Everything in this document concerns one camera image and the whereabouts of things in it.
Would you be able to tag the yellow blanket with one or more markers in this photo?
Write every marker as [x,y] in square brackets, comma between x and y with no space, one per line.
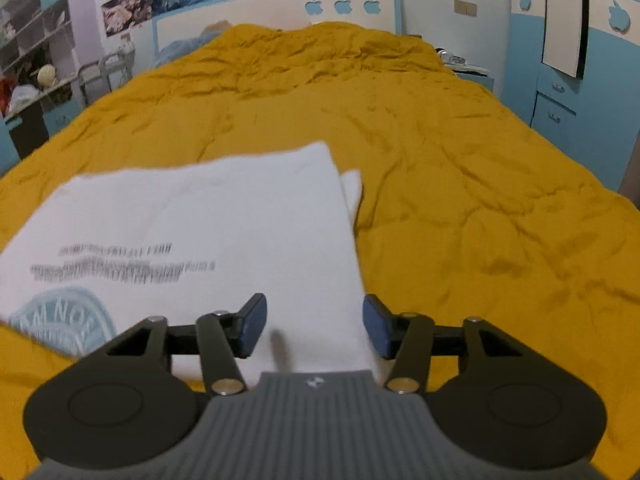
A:
[450,185]

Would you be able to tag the brown wall switch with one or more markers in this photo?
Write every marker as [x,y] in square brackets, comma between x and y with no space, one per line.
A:
[465,7]

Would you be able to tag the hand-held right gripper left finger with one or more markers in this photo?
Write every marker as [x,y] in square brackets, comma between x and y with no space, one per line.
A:
[251,327]

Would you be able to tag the white wall shelving unit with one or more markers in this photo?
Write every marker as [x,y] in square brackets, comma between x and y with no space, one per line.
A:
[35,25]

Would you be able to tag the blue nightstand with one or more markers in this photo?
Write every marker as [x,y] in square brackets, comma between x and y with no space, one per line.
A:
[472,77]

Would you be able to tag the red bag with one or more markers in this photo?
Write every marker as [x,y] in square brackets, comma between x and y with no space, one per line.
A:
[5,95]

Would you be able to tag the white printed sweatshirt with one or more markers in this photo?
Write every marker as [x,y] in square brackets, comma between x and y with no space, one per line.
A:
[225,210]

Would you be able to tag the black framed mirror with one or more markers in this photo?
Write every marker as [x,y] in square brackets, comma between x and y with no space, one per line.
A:
[562,15]

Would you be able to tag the grey chair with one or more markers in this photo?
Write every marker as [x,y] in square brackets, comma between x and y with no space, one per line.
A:
[105,77]

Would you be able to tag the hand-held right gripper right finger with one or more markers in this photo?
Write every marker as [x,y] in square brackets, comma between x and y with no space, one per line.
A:
[378,327]

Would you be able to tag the white plastic bag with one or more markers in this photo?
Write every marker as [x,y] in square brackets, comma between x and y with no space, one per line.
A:
[24,96]

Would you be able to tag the long anime wall poster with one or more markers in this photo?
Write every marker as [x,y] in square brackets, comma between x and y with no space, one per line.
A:
[140,7]

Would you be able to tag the white blue bed headboard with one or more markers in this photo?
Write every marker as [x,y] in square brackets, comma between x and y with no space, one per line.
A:
[280,10]

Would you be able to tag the blue white desk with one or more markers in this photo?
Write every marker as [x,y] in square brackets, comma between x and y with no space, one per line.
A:
[55,110]

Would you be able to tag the pale round head model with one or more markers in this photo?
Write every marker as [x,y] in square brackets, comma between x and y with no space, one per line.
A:
[46,75]

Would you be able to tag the blue pillow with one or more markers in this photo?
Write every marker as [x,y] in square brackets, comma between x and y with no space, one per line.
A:
[185,45]

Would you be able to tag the blue white wardrobe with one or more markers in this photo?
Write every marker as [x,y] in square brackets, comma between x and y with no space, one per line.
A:
[600,85]

